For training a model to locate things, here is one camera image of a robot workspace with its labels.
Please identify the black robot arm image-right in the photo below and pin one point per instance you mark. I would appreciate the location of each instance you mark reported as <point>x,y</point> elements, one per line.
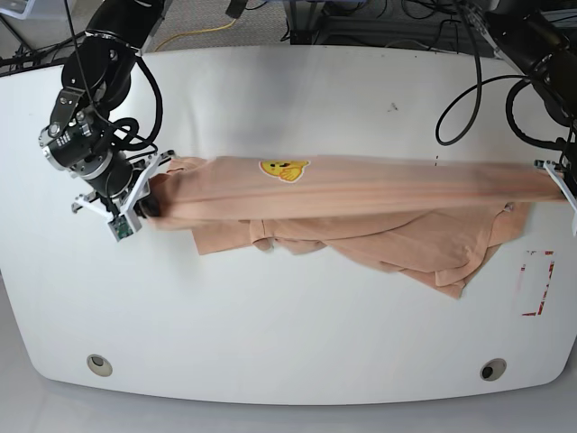
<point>533,46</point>

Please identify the peach T-shirt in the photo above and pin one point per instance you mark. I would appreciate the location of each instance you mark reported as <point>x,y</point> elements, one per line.
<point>437,224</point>

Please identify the left table cable grommet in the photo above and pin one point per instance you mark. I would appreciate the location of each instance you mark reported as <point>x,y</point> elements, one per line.
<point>98,365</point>

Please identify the image-left white wrist camera mount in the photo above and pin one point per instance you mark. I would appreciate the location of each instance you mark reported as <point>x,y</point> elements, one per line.
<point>120,213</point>

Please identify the table cable grommet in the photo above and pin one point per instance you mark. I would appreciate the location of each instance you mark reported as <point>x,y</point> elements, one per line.
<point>98,365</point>
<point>493,370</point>

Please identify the right table cable grommet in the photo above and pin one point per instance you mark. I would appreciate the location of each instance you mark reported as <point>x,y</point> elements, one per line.
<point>493,370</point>

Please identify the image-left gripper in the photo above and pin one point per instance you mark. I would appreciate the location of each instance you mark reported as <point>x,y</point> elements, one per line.
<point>110,176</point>

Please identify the clear plastic storage box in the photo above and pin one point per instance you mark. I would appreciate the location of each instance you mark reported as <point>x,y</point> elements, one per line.
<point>18,9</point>

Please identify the image-right white wrist camera mount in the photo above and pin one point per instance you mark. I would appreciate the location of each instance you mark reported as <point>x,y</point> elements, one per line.
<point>555,172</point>

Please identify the black robot arm image-left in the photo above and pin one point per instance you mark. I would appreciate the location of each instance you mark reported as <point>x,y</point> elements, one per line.
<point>96,79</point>

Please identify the red tape rectangle marking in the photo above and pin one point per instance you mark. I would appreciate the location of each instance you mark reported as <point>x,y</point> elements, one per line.
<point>533,282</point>

